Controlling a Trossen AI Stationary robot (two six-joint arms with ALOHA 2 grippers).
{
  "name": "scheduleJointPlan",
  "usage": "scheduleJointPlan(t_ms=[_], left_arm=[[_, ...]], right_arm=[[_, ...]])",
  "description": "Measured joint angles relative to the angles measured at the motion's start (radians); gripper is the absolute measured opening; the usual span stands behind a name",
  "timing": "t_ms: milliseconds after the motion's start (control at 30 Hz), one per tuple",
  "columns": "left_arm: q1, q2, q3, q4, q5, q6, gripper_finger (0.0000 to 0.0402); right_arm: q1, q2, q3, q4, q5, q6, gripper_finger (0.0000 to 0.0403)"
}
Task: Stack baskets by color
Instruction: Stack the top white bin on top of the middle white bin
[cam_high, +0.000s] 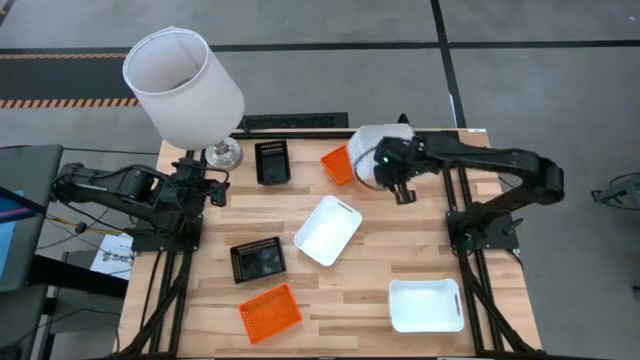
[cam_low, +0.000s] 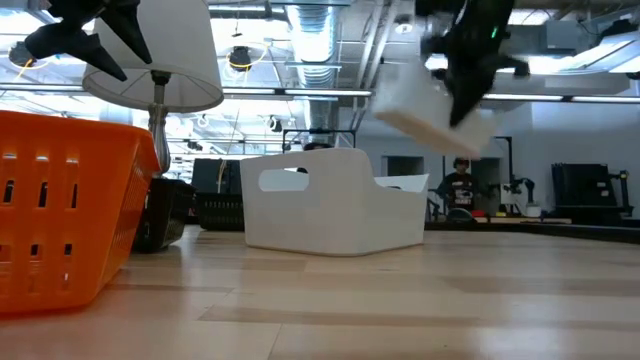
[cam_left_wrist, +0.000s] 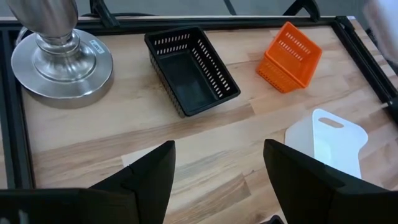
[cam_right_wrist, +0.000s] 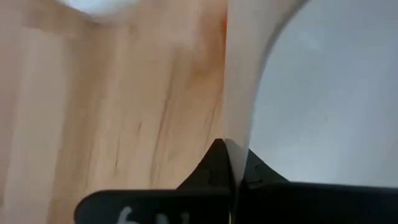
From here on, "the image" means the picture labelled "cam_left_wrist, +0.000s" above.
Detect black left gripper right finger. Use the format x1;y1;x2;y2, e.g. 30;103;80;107
263;138;398;224

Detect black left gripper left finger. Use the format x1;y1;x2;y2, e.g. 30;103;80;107
0;140;177;224

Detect orange plastic slotted basket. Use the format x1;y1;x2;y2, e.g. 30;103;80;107
256;21;323;94

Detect white plastic bin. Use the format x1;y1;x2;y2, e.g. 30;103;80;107
362;0;398;65
284;108;369;180

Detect black plastic slotted basket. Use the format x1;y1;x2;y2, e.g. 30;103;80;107
144;26;242;118

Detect black table frame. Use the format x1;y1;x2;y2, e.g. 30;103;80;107
0;0;398;190

